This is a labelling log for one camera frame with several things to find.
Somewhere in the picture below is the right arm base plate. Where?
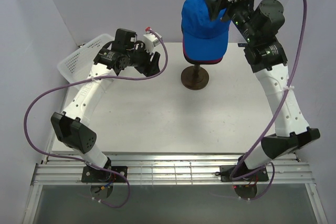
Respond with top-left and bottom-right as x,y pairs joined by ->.
216,165 -> 269,183

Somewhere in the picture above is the blue logo sticker right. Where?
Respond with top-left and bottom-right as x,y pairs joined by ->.
238,43 -> 248,48

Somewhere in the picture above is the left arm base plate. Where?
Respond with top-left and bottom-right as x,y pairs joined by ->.
81,166 -> 128,183

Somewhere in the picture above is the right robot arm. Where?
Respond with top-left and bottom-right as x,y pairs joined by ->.
205,0 -> 320,181

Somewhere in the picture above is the brown mannequin stand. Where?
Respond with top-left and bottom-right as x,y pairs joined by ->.
181,65 -> 209,90

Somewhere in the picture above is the blue cap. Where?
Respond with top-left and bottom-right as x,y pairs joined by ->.
181,0 -> 230,59

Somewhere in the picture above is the purple cable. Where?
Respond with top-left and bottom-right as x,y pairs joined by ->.
229,0 -> 308,200
23,31 -> 169,208

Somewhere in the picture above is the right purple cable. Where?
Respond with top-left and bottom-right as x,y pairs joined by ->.
229,0 -> 308,200

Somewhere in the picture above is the white plastic basket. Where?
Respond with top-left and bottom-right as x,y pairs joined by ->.
57,34 -> 114,83

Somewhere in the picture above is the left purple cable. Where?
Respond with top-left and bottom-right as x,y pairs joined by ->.
23,31 -> 169,208

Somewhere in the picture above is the pink cap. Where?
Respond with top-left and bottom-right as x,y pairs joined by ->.
183,48 -> 223,60

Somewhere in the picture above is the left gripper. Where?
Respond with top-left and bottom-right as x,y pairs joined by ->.
125,41 -> 161,78

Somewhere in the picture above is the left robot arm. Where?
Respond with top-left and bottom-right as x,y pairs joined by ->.
51,28 -> 162,182

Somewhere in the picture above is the aluminium rail frame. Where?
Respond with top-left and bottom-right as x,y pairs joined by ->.
22,42 -> 329,224

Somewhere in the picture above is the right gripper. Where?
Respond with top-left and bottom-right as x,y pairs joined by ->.
204,0 -> 257,44

